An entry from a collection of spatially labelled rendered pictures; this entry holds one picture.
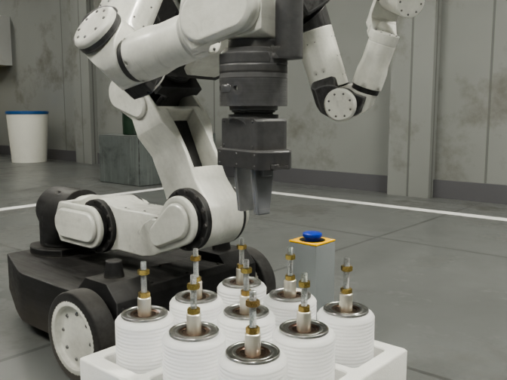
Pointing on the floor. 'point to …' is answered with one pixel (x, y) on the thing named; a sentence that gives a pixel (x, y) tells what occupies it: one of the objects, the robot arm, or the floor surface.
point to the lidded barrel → (28, 136)
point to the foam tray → (395, 361)
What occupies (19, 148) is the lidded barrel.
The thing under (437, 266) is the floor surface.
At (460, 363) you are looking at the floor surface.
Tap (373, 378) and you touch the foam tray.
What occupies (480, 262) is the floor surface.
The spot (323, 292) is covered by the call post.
